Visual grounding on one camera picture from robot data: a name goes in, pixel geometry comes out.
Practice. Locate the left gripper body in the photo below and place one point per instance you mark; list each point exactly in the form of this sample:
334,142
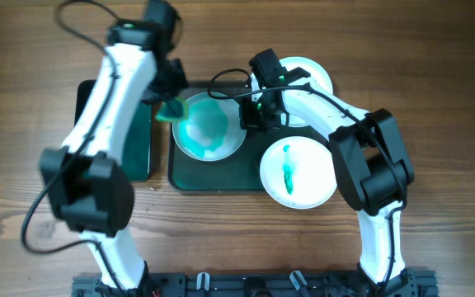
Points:
171,87

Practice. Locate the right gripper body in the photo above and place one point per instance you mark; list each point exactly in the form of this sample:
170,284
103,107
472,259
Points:
250,116

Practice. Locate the green yellow sponge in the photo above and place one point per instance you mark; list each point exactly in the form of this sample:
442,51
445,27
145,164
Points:
174,110

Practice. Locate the white plate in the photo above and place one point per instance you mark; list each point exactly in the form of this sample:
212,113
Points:
212,130
297,172
317,72

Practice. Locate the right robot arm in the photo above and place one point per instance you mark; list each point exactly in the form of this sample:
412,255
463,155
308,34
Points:
369,158

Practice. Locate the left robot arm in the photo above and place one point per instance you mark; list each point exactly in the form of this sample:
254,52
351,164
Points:
84,181

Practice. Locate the large dark green tray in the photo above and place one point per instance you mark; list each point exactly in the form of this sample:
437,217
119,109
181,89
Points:
239,172

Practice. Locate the small black water tray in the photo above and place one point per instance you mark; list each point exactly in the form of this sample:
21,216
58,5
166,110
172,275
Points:
136,160

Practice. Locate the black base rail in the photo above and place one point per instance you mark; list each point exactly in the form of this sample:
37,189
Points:
410,283

